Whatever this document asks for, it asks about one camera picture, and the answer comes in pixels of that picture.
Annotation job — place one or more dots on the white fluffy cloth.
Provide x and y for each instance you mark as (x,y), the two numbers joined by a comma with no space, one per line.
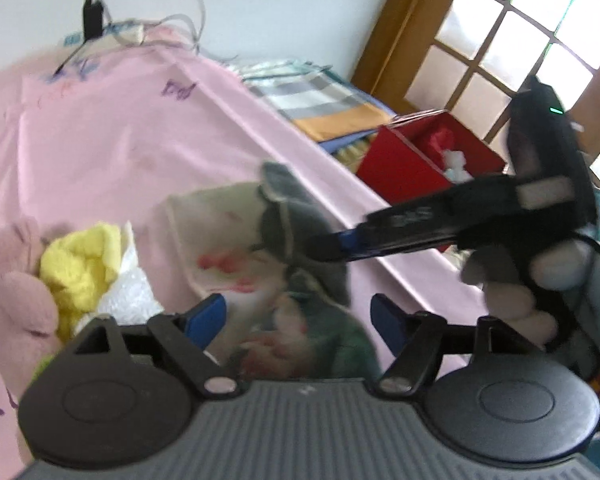
(130,300)

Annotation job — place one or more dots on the black charger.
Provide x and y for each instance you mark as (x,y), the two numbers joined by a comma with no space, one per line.
(92,17)

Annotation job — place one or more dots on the pink plush bear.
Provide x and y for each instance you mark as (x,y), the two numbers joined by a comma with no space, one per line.
(20,290)

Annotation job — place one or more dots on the white red printed cloth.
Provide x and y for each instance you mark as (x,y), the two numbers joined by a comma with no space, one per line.
(215,230)

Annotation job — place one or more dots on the white soft filling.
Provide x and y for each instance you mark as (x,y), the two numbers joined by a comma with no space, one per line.
(457,162)

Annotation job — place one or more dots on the white power strip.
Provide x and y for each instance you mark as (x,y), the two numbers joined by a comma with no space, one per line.
(125,35)

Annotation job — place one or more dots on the grey plush toy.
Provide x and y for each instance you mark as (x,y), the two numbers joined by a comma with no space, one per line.
(305,220)

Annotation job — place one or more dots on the dark green cloth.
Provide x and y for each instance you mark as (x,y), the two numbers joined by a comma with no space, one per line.
(340,340)

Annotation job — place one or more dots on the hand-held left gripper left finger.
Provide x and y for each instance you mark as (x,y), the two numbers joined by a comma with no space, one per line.
(205,317)

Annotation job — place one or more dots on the person's right hand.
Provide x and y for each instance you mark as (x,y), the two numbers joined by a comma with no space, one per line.
(510,300)

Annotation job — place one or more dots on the red box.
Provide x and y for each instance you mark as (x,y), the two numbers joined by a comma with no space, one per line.
(405,170)

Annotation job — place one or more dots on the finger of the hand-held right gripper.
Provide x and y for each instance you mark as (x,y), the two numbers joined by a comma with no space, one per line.
(330,247)

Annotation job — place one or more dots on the folded plaid blanket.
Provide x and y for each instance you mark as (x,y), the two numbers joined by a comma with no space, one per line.
(320,100)

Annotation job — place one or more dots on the wooden glass door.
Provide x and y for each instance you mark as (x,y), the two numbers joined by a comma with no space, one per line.
(395,35)

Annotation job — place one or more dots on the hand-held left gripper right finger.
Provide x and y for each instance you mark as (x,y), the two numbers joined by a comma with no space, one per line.
(386,317)

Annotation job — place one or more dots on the pink printed bed sheet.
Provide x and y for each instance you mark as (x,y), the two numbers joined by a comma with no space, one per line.
(130,135)

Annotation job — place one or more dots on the yellow plush cloth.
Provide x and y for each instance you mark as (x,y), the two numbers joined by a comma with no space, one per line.
(80,270)

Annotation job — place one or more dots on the light green plush piece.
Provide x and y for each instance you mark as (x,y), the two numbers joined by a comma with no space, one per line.
(42,367)

